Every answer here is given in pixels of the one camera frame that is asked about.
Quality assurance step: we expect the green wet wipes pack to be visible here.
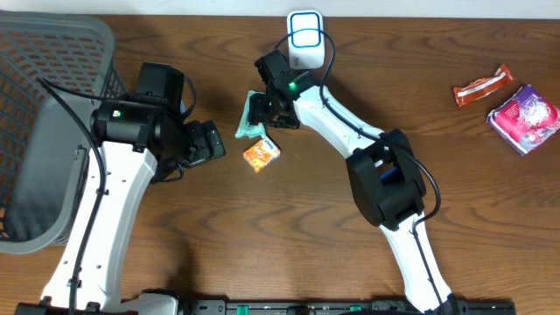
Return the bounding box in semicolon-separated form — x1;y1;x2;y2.
235;90;267;138

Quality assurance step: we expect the orange tissue pack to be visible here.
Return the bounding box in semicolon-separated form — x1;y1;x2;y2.
242;137;281;172

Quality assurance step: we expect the red chocolate bar wrapper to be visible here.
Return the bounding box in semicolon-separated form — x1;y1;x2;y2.
452;64;515;107

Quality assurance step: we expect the purple snack packet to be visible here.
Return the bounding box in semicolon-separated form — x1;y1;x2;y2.
486;85;559;155

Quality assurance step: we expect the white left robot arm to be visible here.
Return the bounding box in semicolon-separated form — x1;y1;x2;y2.
15;62;226;315

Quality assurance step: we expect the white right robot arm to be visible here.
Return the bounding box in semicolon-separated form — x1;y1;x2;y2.
248;49;454;314

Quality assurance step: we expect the white barcode scanner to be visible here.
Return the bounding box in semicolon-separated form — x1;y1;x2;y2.
287;10;326;70

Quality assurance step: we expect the grey plastic basket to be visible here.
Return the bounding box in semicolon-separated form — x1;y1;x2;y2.
1;11;126;255

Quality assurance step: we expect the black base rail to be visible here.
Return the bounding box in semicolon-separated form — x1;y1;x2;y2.
14;290;516;315

